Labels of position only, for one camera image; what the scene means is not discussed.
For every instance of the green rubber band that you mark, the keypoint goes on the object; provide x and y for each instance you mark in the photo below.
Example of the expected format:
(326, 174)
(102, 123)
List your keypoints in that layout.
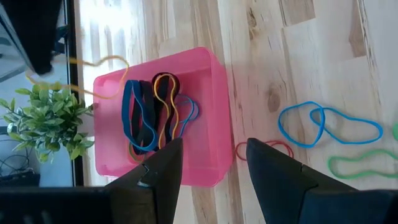
(130, 152)
(329, 165)
(395, 132)

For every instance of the light blue rubber band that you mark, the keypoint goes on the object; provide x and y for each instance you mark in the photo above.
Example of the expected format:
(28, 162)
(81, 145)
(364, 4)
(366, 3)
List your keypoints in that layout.
(381, 130)
(279, 124)

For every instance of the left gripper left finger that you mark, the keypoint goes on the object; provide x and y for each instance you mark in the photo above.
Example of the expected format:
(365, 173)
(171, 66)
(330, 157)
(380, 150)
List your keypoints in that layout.
(161, 180)

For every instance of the small green potted plant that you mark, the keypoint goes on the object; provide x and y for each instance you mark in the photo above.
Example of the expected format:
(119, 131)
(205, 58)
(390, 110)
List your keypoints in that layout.
(49, 118)

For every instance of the wide blue rubber band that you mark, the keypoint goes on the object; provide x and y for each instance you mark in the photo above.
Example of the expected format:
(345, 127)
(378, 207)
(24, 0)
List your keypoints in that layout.
(126, 109)

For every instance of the pink translucent plastic bin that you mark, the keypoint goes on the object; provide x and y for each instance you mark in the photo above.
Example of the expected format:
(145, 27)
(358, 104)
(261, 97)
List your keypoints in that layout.
(205, 93)

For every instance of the red rubber band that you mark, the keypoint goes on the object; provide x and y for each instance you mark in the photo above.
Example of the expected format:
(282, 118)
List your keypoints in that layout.
(237, 152)

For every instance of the yellow rubber band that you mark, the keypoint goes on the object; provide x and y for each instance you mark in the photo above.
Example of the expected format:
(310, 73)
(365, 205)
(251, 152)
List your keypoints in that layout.
(173, 93)
(127, 67)

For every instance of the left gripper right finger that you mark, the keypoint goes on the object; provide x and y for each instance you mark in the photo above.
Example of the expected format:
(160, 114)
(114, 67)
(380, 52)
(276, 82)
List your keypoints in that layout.
(276, 186)

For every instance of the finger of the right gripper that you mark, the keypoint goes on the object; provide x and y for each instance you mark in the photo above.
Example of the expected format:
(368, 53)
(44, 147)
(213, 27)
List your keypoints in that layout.
(37, 31)

